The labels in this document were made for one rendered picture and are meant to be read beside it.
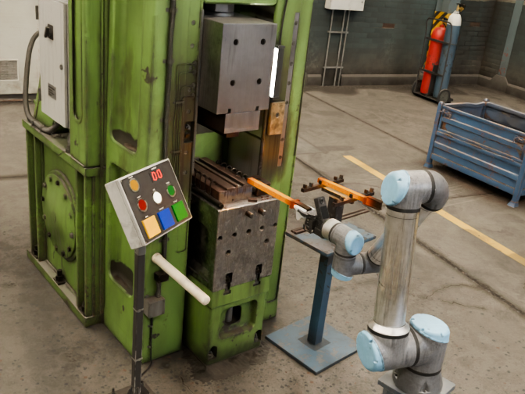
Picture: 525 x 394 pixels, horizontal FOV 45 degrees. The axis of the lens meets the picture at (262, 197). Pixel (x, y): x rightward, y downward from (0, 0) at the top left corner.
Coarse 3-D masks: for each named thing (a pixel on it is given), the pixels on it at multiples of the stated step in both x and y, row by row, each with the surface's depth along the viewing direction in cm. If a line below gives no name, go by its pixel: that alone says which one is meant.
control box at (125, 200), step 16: (128, 176) 250; (144, 176) 258; (160, 176) 266; (112, 192) 248; (128, 192) 248; (144, 192) 256; (160, 192) 264; (176, 192) 272; (128, 208) 247; (160, 208) 261; (128, 224) 250; (160, 224) 259; (176, 224) 267; (128, 240) 252; (144, 240) 249
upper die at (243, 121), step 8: (200, 112) 304; (208, 112) 298; (240, 112) 293; (248, 112) 295; (256, 112) 298; (200, 120) 305; (208, 120) 299; (216, 120) 294; (224, 120) 289; (232, 120) 291; (240, 120) 294; (248, 120) 297; (256, 120) 300; (216, 128) 295; (224, 128) 290; (232, 128) 293; (240, 128) 296; (248, 128) 299; (256, 128) 302
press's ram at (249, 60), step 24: (216, 24) 273; (240, 24) 275; (264, 24) 283; (216, 48) 276; (240, 48) 279; (264, 48) 287; (216, 72) 279; (240, 72) 284; (264, 72) 292; (216, 96) 282; (240, 96) 289; (264, 96) 298
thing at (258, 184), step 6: (252, 180) 299; (258, 186) 295; (264, 186) 292; (270, 192) 288; (276, 192) 286; (276, 198) 286; (282, 198) 282; (288, 198) 281; (288, 204) 280; (294, 204) 278; (300, 204) 274
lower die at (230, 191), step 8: (208, 160) 338; (200, 168) 326; (208, 168) 325; (224, 168) 329; (192, 176) 319; (208, 176) 317; (216, 176) 318; (232, 176) 320; (208, 184) 309; (216, 184) 310; (224, 184) 309; (232, 184) 309; (248, 184) 312; (208, 192) 310; (216, 192) 304; (224, 192) 304; (232, 192) 307; (240, 192) 310; (248, 192) 314; (224, 200) 306
